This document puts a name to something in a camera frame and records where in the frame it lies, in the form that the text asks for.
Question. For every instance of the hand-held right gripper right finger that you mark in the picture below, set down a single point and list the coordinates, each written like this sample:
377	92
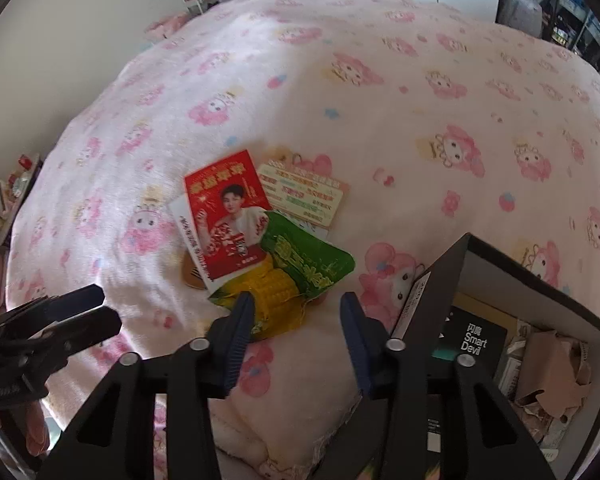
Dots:
352	340

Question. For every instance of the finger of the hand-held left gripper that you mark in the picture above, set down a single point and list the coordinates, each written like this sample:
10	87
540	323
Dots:
80	297
90	327

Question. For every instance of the small black box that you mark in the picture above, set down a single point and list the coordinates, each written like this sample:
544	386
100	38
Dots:
472	340

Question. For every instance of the fluffy white pink blanket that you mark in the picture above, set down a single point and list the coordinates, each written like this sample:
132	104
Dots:
290	410

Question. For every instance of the brown wooden comb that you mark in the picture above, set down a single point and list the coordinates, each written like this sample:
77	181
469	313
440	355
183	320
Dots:
190	272

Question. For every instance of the red portrait card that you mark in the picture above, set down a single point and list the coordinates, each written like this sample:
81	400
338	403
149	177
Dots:
220	195

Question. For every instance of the yellow green printed card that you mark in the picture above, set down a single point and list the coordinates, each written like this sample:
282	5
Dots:
305	192

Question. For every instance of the dark goods shelf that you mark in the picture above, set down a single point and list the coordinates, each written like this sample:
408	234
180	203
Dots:
555	10

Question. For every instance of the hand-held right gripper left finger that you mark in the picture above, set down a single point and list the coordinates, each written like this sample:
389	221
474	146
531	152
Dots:
242	330

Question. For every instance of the green corn snack packet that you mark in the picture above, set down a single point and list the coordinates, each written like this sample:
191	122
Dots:
300	255

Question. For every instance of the black storage box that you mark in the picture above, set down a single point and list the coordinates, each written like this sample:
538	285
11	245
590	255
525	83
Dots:
445	280

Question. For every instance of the side table with toys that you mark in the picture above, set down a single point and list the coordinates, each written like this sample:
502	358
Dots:
10	195

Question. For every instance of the beige cloth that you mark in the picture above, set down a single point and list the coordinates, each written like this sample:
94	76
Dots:
550	370

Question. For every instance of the white paper leaflet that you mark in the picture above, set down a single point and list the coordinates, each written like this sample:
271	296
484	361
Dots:
182	222

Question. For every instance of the pink printed blanket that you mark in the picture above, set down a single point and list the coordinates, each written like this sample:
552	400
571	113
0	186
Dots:
330	110

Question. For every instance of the person's left hand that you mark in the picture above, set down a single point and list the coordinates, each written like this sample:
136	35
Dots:
36	430

